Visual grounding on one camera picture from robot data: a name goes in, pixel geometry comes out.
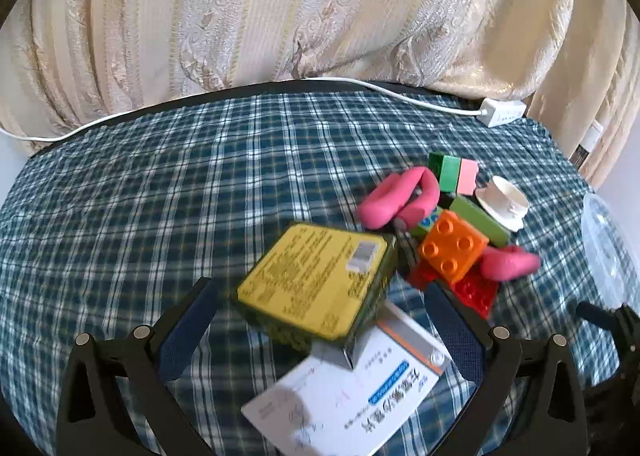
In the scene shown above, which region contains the white power strip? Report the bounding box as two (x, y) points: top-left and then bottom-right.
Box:
(476, 97), (527, 127)

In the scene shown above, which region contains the clear plastic bowl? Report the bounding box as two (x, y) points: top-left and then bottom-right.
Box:
(581, 192), (640, 308)

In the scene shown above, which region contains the white tower heater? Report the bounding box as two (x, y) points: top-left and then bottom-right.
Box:
(570, 121), (604, 170)

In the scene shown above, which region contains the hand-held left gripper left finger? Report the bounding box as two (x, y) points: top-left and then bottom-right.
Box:
(56, 277), (218, 456)

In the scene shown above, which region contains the red toy brick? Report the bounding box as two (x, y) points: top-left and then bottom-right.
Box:
(410, 261), (501, 320)

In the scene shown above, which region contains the cream patterned curtain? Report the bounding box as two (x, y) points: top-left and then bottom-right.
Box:
(0, 0), (583, 157)
(527, 0), (640, 187)

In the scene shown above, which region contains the pink curved foam toy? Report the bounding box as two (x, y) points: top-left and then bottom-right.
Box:
(480, 246), (542, 282)
(357, 167), (441, 230)

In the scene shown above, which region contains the green dotted toy brick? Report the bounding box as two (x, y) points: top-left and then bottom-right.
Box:
(449, 196), (512, 248)
(409, 207), (447, 240)

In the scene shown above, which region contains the yellow and green carton box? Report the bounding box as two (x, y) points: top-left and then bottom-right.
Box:
(236, 222), (398, 352)

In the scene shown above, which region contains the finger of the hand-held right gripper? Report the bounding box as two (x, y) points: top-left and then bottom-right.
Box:
(576, 301), (622, 333)

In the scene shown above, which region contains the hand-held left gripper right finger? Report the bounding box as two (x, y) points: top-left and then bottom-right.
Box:
(425, 281), (588, 456)

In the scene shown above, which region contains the orange toy brick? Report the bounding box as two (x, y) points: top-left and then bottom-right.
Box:
(419, 210), (490, 285)

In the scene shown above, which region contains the blue plaid tablecloth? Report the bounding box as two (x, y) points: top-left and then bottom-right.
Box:
(0, 86), (628, 456)

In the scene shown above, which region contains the white medicine box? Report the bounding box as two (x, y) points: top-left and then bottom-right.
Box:
(241, 301), (453, 456)

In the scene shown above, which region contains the white plastic cup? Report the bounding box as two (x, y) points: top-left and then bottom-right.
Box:
(475, 175), (530, 231)

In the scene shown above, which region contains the white power cable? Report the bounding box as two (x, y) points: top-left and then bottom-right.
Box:
(0, 76), (485, 143)

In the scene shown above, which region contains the pink and green toy brick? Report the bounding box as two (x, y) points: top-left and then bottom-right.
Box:
(428, 152), (479, 197)

